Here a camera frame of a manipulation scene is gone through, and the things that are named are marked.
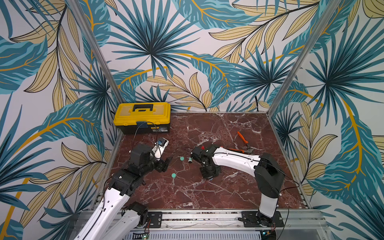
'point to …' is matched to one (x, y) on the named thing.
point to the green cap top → (182, 158)
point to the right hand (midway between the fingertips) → (209, 176)
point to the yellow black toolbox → (143, 117)
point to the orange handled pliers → (249, 151)
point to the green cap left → (173, 175)
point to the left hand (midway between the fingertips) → (164, 155)
